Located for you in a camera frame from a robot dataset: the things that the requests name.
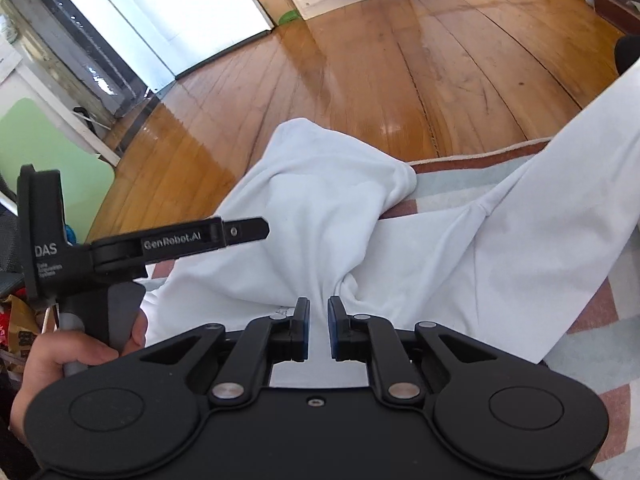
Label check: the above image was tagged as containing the striped floor rug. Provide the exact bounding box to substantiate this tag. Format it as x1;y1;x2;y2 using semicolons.
150;138;640;480

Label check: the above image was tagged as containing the green object near cabinet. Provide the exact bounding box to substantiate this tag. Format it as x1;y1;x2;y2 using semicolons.
278;10;302;26

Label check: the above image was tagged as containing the person's left hand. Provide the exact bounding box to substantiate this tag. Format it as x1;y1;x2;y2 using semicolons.
10;310;148;445

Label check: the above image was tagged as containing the white sweatshirt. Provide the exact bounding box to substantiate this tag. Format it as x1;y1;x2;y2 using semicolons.
144;56;640;388

